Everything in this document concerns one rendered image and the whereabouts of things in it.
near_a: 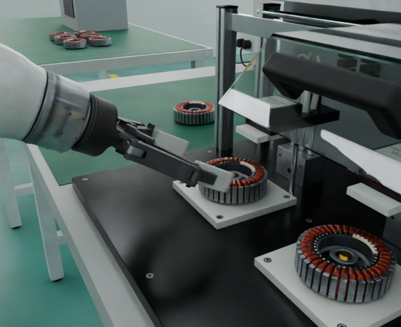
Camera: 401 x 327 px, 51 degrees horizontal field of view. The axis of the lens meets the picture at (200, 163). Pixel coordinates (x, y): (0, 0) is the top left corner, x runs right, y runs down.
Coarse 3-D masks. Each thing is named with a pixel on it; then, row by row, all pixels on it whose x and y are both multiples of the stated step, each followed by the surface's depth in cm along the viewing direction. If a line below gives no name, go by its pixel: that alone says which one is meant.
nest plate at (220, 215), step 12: (180, 192) 71; (192, 192) 70; (276, 192) 70; (192, 204) 68; (204, 204) 66; (216, 204) 66; (228, 204) 66; (240, 204) 66; (252, 204) 66; (264, 204) 66; (276, 204) 66; (288, 204) 68; (204, 216) 65; (216, 216) 63; (228, 216) 63; (240, 216) 63; (252, 216) 65; (216, 228) 62
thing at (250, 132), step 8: (248, 120) 70; (240, 128) 69; (248, 128) 69; (256, 128) 69; (264, 128) 67; (248, 136) 67; (256, 136) 66; (264, 136) 66; (272, 136) 67; (280, 136) 67; (312, 152) 73
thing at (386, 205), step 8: (360, 176) 51; (360, 184) 51; (368, 184) 51; (376, 184) 50; (352, 192) 50; (360, 192) 49; (368, 192) 49; (376, 192) 49; (384, 192) 49; (392, 192) 48; (360, 200) 49; (368, 200) 48; (376, 200) 48; (384, 200) 48; (392, 200) 48; (400, 200) 47; (376, 208) 47; (384, 208) 46; (392, 208) 46; (400, 208) 47
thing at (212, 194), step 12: (228, 168) 72; (240, 168) 72; (252, 168) 70; (264, 168) 71; (240, 180) 66; (252, 180) 66; (264, 180) 67; (204, 192) 68; (216, 192) 65; (228, 192) 65; (240, 192) 65; (252, 192) 65; (264, 192) 68
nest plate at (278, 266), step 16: (272, 256) 54; (288, 256) 54; (272, 272) 52; (288, 272) 52; (400, 272) 52; (288, 288) 49; (304, 288) 49; (400, 288) 49; (304, 304) 47; (320, 304) 47; (336, 304) 47; (352, 304) 47; (368, 304) 47; (384, 304) 47; (400, 304) 47; (320, 320) 45; (336, 320) 45; (352, 320) 45; (368, 320) 45; (384, 320) 45
